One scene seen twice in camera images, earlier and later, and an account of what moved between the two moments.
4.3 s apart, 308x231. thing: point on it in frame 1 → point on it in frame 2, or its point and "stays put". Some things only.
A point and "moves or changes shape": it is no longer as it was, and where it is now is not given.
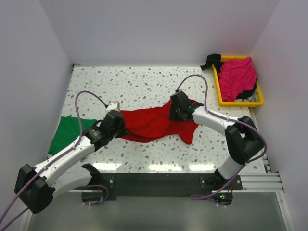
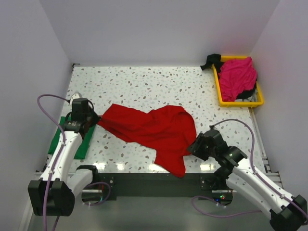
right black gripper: [172, 116] → [195, 147]
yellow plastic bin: [227, 103] stays put
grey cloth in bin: [253, 97] stays put
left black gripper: [123, 132] → [96, 118]
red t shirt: [143, 123] moves or changes shape
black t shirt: [213, 58] stays put
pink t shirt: [236, 76] stays put
